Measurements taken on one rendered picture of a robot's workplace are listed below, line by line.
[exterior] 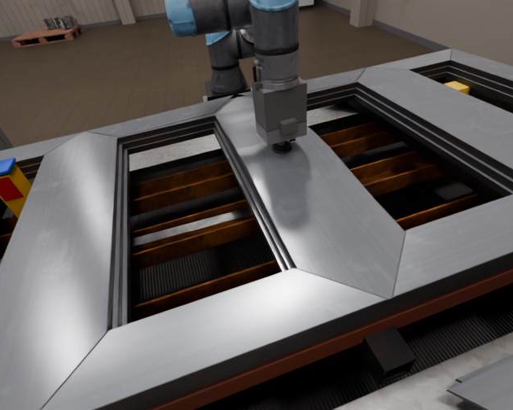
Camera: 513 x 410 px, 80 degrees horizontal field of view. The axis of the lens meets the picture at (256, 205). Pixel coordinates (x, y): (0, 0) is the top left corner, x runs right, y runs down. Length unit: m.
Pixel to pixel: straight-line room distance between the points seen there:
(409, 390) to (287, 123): 0.45
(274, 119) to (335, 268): 0.29
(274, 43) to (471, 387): 0.54
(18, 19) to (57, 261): 8.96
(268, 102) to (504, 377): 0.51
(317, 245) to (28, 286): 0.44
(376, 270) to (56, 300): 0.45
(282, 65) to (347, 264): 0.33
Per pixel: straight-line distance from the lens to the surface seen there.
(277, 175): 0.59
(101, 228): 0.61
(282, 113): 0.59
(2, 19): 9.56
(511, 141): 0.81
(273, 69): 0.56
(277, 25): 0.54
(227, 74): 1.35
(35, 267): 0.62
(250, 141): 0.70
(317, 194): 0.55
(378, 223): 0.53
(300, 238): 0.49
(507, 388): 0.52
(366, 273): 0.46
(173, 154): 1.13
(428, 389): 0.53
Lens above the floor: 1.23
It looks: 41 degrees down
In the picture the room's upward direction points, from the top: 8 degrees counter-clockwise
